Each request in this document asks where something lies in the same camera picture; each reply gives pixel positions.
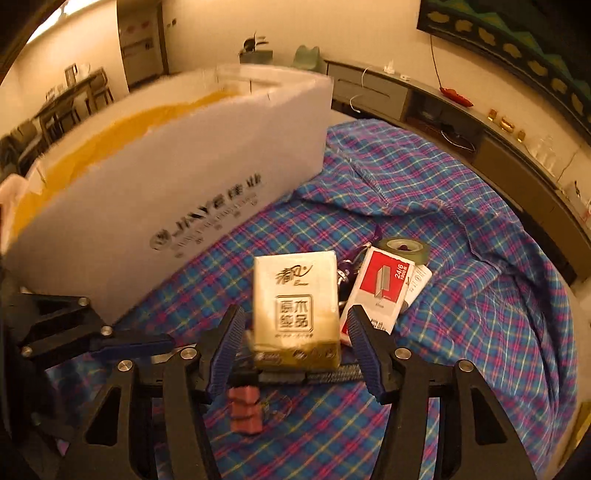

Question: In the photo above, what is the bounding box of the small white box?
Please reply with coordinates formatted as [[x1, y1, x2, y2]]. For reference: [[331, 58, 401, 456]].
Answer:
[[402, 264, 434, 308]]

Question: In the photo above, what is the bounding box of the thin television cable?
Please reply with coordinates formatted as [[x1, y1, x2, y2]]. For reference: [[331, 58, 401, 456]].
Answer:
[[429, 34, 446, 90]]

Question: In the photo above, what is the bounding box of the green plastic chair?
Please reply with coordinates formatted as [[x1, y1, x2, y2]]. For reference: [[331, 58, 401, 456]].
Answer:
[[293, 45, 324, 73]]

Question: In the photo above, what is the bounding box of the pale yellow tissue pack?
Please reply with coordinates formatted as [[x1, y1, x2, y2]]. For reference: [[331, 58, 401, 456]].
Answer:
[[253, 250, 343, 371]]

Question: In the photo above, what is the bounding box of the red white staples box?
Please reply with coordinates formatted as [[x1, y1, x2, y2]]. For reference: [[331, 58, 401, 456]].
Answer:
[[339, 247, 416, 346]]

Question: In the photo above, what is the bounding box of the purple silver action figure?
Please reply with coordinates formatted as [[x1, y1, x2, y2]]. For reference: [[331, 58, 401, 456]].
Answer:
[[336, 226, 384, 306]]

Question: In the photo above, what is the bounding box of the black comb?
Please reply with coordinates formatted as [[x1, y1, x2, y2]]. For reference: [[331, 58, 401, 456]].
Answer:
[[231, 362, 370, 386]]

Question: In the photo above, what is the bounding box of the wooden door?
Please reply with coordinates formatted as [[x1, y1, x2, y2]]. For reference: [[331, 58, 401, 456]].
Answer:
[[117, 0, 168, 88]]

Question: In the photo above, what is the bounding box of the pink hair clip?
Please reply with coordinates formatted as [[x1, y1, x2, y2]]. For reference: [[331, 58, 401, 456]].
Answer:
[[228, 387, 264, 437]]

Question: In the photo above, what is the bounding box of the white cable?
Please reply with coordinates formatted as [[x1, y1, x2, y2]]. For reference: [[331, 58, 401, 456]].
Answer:
[[349, 67, 372, 114]]

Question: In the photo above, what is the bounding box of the dark dining chair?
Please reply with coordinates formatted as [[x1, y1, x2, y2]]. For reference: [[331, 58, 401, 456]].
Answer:
[[88, 68, 115, 112], [0, 117, 51, 174]]

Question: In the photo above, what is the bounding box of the group of clear glass cups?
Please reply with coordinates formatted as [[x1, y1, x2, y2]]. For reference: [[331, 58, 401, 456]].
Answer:
[[529, 135, 566, 174]]

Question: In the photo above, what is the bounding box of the potted plant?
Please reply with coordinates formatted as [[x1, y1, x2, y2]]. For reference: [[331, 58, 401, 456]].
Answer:
[[238, 32, 274, 65]]

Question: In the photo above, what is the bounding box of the small white yellow object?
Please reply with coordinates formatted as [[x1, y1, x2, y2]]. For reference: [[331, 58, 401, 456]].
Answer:
[[373, 237, 432, 267]]

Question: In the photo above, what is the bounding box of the wall television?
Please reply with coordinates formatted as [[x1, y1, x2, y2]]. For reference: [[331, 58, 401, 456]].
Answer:
[[416, 0, 591, 139]]

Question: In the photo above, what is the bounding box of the dining table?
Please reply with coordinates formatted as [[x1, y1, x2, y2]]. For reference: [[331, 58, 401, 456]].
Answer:
[[37, 74, 114, 134]]

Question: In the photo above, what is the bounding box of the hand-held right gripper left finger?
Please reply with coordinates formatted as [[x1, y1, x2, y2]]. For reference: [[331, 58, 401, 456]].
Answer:
[[55, 305, 247, 480]]

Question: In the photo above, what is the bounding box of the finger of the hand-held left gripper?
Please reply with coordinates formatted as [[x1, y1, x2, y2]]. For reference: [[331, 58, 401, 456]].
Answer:
[[9, 294, 177, 360], [21, 406, 77, 455]]

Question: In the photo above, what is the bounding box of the blue plaid cloth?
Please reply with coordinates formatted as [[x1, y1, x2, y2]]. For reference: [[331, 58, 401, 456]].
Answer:
[[46, 117, 580, 480]]

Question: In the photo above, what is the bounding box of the grey tv cabinet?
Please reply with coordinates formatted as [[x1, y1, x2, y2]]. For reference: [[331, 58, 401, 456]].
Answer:
[[323, 59, 591, 287]]

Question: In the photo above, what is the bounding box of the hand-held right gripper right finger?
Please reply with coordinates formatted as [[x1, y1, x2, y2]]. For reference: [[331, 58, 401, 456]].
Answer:
[[346, 305, 539, 480]]

